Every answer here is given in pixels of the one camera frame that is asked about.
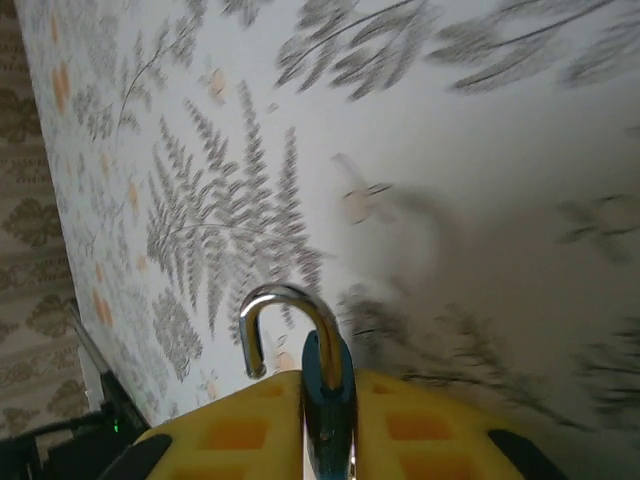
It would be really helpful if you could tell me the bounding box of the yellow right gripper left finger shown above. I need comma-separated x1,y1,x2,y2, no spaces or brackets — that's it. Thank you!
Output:
102,370,307,480

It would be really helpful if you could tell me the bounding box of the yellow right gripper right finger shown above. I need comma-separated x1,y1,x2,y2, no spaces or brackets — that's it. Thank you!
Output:
351,369,571,480

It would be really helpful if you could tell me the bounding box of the teal padlock with steel shackle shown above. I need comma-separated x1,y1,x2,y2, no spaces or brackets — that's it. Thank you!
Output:
238,283,359,480

